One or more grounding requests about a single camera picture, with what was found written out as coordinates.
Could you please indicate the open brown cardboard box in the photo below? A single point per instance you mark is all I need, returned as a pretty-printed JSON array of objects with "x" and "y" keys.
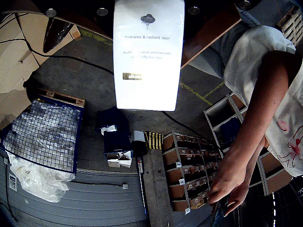
[{"x": 213, "y": 35}]

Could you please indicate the yellow black hazard marker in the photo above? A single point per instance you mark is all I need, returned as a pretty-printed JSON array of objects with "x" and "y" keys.
[{"x": 154, "y": 140}]

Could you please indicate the blue crate with goods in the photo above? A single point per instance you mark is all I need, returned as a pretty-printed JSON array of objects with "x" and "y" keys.
[{"x": 42, "y": 134}]

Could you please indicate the dark blue plastic bin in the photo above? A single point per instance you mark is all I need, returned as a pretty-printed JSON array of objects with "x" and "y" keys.
[{"x": 113, "y": 139}]

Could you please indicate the blue denim jeans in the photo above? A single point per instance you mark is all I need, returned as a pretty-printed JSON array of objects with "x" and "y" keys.
[{"x": 208, "y": 63}]

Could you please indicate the person's hand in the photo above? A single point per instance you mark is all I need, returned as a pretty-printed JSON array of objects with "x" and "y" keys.
[
  {"x": 229, "y": 177},
  {"x": 239, "y": 198}
]

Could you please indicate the shelf with cardboard bins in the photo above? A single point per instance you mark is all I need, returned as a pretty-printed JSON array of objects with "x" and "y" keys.
[{"x": 187, "y": 170}]

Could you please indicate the small grey black device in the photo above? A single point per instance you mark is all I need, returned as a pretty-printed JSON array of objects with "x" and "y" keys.
[{"x": 139, "y": 142}]

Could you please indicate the flat torn cardboard sheet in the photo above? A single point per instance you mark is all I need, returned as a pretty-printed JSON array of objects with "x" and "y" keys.
[{"x": 14, "y": 71}]

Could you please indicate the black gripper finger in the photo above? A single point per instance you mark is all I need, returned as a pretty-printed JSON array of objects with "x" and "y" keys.
[
  {"x": 201, "y": 11},
  {"x": 90, "y": 7}
]

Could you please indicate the white printed sticker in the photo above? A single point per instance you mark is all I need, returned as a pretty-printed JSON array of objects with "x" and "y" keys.
[{"x": 13, "y": 182}]

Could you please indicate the person in white shirt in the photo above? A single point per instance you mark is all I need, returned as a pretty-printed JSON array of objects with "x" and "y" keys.
[{"x": 255, "y": 47}]

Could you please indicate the grey metal shelf rack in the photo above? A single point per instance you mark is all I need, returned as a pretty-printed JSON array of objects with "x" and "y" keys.
[{"x": 217, "y": 111}]

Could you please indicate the long white serum box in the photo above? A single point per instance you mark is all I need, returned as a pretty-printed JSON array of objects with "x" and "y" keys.
[{"x": 146, "y": 89}]

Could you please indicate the clear plastic bag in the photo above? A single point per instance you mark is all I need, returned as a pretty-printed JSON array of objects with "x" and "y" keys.
[{"x": 40, "y": 182}]

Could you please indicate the wooden pallet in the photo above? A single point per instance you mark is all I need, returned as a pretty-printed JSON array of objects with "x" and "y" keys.
[
  {"x": 291, "y": 23},
  {"x": 61, "y": 97}
]

